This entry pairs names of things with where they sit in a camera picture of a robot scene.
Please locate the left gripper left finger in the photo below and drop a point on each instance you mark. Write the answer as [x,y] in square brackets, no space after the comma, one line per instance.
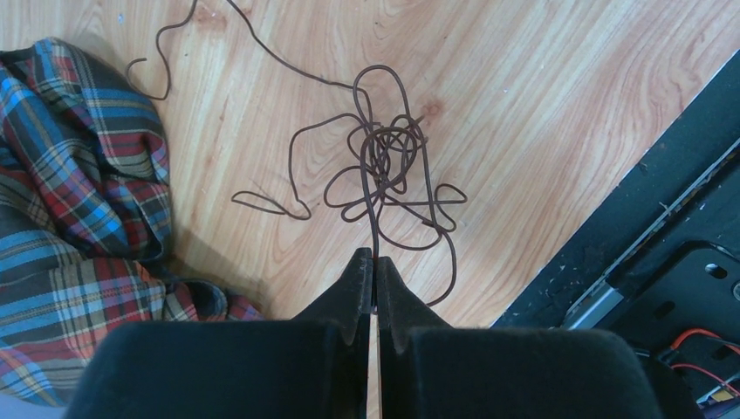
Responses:
[311,366]

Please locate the plaid flannel shirt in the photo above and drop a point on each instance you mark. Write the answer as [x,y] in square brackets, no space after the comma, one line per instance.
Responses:
[86,220]

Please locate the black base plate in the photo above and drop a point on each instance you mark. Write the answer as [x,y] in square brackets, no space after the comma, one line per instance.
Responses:
[667,238]

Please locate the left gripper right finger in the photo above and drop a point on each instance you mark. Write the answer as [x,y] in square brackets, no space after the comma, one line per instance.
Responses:
[429,369]

